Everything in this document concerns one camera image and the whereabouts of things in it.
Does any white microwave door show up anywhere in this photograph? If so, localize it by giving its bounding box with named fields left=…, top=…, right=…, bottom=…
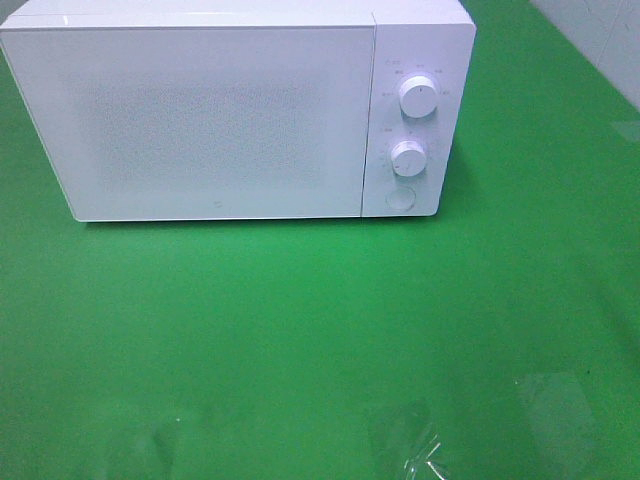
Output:
left=1, top=26, right=374, bottom=222

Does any white partition panel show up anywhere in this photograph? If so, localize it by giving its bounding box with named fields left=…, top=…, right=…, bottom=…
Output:
left=533, top=0, right=639, bottom=107

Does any white microwave knob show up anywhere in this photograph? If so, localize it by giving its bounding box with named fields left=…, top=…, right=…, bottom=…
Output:
left=399, top=75, right=439, bottom=119
left=391, top=141, right=427, bottom=177

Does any white round door button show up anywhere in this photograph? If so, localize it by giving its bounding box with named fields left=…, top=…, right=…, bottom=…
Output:
left=386, top=186, right=416, bottom=211

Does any white microwave oven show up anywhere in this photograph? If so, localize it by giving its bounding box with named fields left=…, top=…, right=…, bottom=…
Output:
left=1, top=1, right=476, bottom=222

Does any green table mat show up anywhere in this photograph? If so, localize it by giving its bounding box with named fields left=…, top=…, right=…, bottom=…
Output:
left=1, top=1, right=639, bottom=479

